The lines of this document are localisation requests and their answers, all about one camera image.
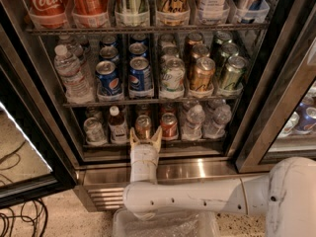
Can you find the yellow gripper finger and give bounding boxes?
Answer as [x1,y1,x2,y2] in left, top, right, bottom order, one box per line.
[129,127,140,147]
[151,127,162,152]

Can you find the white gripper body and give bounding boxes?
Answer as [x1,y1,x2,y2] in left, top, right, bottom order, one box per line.
[130,144,159,183]

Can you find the orange soda can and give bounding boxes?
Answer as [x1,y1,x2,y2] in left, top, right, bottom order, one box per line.
[135,115,152,139]

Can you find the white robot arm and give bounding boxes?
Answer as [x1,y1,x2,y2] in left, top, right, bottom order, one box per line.
[122,128,316,237]

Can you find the red soda can bottom shelf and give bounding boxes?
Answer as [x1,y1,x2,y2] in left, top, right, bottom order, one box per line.
[160,113,178,140]

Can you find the water bottle bottom shelf left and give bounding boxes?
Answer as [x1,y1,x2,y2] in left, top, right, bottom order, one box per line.
[182,105,205,141]

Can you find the water bottle shelf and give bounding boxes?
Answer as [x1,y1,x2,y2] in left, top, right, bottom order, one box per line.
[54,44,94,104]
[182,105,205,141]
[203,105,232,139]

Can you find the silver can bottom shelf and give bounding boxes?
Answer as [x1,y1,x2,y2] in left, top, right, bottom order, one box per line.
[84,118,108,146]

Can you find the front right Pepsi can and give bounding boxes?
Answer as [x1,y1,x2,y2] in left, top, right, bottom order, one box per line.
[128,56,154,98]

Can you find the front left Pepsi can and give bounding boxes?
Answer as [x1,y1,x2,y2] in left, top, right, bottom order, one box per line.
[95,60,123,102]

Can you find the water bottle bottom shelf right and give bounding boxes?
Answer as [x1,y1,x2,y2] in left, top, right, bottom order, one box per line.
[203,105,232,139]

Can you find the white green 7up can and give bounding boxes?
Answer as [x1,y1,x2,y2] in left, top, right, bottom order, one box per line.
[159,57,185,99]

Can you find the water bottle middle shelf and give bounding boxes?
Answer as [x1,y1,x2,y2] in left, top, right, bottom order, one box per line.
[54,44,94,104]

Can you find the gold can middle shelf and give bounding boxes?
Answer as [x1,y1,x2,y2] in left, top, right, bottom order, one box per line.
[189,57,215,97]

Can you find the open fridge glass door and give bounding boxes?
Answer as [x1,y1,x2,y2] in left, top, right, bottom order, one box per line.
[0,5,76,208]

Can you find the green can middle shelf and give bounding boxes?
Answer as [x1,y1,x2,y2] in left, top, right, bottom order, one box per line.
[216,55,248,96]

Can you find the gold LaCroix can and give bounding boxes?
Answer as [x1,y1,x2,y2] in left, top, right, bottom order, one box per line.
[156,0,190,27]

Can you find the red orange can top shelf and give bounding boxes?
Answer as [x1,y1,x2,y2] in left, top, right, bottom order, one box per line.
[72,0,110,29]

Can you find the green striped can top shelf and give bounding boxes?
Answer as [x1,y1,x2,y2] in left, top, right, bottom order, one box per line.
[115,0,150,27]

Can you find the Pepsi can behind right door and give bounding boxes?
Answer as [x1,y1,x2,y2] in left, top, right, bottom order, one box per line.
[294,107,316,134]

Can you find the white bottle top shelf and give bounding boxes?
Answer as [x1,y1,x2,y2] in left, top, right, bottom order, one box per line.
[196,0,229,25]

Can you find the red Coca-Cola can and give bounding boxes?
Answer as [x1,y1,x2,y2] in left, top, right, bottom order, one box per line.
[29,0,68,29]

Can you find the blue Red Bull can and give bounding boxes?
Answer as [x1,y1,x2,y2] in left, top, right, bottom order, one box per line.
[228,0,269,24]

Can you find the brown juice bottle white cap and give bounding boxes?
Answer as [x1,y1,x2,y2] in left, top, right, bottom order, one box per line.
[108,106,128,144]

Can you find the clear plastic bin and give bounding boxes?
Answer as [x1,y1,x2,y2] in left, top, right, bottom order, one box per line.
[112,208,220,237]

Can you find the black cables on floor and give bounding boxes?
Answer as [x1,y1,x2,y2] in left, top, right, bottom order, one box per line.
[0,197,49,237]

